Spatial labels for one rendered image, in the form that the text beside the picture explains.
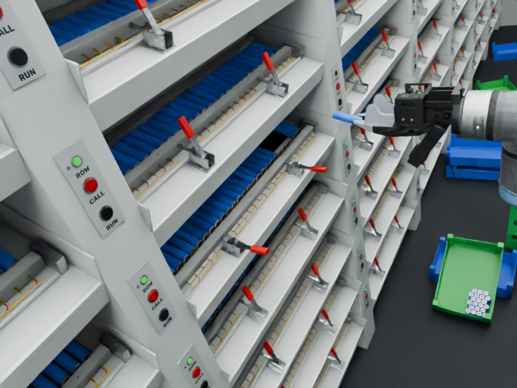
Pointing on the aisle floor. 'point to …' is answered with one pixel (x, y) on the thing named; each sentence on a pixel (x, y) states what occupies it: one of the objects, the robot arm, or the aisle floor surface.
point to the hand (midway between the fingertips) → (361, 122)
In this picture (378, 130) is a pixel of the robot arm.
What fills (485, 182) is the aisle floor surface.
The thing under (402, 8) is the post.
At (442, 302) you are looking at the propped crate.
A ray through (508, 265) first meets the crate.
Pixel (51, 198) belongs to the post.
